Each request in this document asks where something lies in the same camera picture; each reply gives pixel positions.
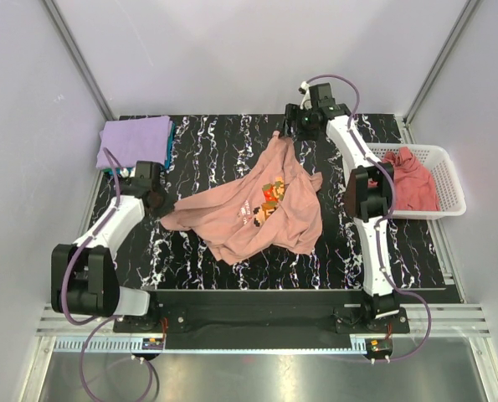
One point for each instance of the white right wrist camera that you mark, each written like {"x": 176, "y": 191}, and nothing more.
{"x": 304, "y": 90}

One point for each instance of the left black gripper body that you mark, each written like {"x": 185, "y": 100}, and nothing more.
{"x": 165, "y": 203}

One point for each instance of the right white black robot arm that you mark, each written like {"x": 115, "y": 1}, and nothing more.
{"x": 369, "y": 194}

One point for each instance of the pink printed t shirt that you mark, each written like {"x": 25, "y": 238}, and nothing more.
{"x": 275, "y": 203}

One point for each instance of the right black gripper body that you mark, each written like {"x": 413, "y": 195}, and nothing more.
{"x": 303, "y": 126}

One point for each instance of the white cable duct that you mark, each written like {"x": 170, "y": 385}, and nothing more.
{"x": 99, "y": 345}
{"x": 358, "y": 344}

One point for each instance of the purple folded t shirt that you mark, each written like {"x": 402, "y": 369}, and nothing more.
{"x": 133, "y": 140}

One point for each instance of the white plastic laundry basket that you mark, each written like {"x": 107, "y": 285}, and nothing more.
{"x": 437, "y": 161}

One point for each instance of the teal folded t shirt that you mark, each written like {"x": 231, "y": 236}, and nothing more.
{"x": 169, "y": 146}

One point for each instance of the red crumpled t shirt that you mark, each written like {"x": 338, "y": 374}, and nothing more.
{"x": 414, "y": 185}

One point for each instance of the right white cable duct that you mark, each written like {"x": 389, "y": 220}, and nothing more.
{"x": 358, "y": 344}

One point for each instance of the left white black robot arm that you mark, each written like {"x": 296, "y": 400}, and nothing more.
{"x": 84, "y": 283}

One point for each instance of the left white cable duct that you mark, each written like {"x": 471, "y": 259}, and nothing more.
{"x": 99, "y": 345}

